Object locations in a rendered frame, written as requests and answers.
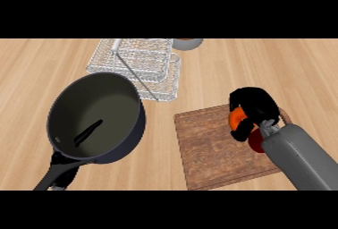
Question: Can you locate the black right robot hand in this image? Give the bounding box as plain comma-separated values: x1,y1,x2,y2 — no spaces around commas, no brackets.
227,86,282,143

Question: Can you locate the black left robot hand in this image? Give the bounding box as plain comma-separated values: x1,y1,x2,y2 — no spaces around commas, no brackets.
49,151,81,189

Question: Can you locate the orange squash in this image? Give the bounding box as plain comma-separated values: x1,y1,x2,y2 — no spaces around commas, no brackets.
227,106,261,136

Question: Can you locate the brown wooden cutting board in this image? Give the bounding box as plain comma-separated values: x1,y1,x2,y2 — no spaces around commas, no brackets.
173,102,294,191

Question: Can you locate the red round fruit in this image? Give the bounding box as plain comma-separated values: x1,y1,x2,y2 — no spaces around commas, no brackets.
247,129,269,154

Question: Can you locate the dark grey frying pan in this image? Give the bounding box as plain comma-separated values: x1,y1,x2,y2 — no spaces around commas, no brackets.
33,72,148,191

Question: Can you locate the grey bowl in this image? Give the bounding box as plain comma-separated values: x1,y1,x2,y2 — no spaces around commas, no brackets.
170,38,205,52

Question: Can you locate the tiered wire basket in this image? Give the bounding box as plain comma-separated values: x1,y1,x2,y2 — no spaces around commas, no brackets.
84,38,182,103

